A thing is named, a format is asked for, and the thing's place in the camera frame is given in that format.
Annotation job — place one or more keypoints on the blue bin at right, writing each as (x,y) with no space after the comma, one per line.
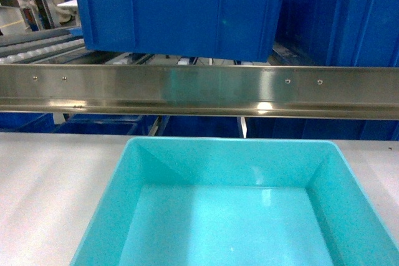
(348,33)

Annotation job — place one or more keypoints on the roller conveyor track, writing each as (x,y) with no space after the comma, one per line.
(40,46)

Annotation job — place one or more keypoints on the large blue bin centre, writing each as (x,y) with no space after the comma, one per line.
(220,29)

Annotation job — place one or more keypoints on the stainless steel shelf rail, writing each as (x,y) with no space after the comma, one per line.
(369,93)

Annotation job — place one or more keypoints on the blue bin lower right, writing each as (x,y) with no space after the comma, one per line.
(322,129)

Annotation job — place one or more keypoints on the blue bin lower centre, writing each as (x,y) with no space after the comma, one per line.
(202,126)

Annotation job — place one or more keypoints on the blue bin lower left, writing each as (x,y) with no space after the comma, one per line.
(83,124)

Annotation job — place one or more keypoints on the teal plastic bin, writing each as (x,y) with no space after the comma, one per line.
(226,201)

